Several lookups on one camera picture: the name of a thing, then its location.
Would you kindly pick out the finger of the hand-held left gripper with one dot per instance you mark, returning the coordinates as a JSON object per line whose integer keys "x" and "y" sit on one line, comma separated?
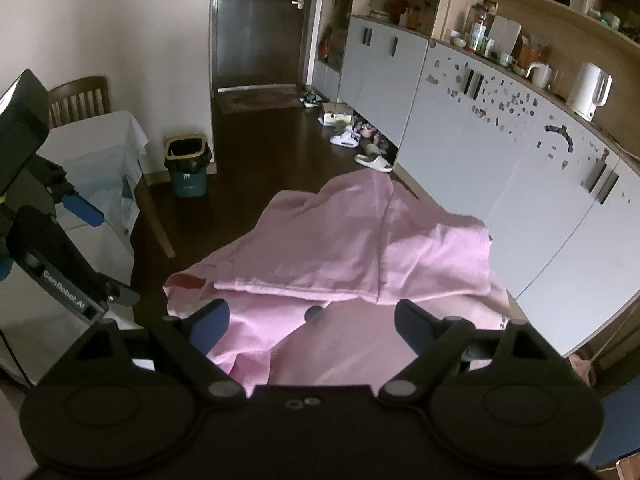
{"x": 120, "y": 294}
{"x": 85, "y": 212}

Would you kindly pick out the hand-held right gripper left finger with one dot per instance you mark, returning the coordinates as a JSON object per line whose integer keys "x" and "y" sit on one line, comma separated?
{"x": 212, "y": 324}

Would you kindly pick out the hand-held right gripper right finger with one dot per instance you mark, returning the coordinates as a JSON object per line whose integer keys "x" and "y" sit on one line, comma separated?
{"x": 407, "y": 322}

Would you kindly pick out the pink t-shirt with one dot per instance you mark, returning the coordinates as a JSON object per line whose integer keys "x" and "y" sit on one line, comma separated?
{"x": 350, "y": 240}

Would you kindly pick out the white tablecloth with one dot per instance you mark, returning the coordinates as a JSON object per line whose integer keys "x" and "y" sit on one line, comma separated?
{"x": 95, "y": 160}

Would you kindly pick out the dark green trash bin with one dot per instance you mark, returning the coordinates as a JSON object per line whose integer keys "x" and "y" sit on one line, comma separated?
{"x": 187, "y": 180}

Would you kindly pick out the wooden slat-back chair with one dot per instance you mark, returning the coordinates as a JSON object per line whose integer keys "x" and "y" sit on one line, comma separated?
{"x": 80, "y": 90}

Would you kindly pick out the beige slipper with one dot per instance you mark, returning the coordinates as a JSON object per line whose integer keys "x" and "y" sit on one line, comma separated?
{"x": 374, "y": 162}
{"x": 376, "y": 148}

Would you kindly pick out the white refrigerator with magnets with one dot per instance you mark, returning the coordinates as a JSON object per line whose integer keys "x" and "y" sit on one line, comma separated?
{"x": 500, "y": 175}

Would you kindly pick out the white sneakers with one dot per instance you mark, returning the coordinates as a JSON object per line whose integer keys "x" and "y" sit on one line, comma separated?
{"x": 345, "y": 138}

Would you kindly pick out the pink shoes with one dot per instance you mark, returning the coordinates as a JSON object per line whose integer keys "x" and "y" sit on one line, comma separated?
{"x": 367, "y": 130}

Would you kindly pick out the brown doormat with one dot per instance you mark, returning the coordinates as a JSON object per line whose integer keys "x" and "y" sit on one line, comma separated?
{"x": 260, "y": 99}

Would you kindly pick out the cardboard box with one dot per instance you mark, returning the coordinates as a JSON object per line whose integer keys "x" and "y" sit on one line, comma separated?
{"x": 335, "y": 114}

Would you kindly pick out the dark sneakers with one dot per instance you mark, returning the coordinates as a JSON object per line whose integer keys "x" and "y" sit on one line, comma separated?
{"x": 312, "y": 99}

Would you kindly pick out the grey two-door cabinet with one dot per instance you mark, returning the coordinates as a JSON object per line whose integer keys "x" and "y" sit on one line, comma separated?
{"x": 380, "y": 80}

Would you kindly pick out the dark wooden door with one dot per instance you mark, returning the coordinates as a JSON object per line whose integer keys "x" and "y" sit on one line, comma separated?
{"x": 255, "y": 35}

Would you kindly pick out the red bag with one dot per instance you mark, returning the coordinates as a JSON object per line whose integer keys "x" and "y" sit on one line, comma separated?
{"x": 325, "y": 44}

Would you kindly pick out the white electric kettle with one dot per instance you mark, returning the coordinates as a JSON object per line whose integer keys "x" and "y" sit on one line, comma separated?
{"x": 587, "y": 90}

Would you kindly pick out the orange jar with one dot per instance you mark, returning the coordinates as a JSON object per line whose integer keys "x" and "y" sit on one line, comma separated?
{"x": 532, "y": 54}

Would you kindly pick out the white board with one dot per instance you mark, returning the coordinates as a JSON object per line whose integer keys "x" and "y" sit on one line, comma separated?
{"x": 505, "y": 34}

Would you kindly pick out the white cupboard unit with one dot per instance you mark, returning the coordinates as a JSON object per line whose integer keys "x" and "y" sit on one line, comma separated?
{"x": 555, "y": 25}

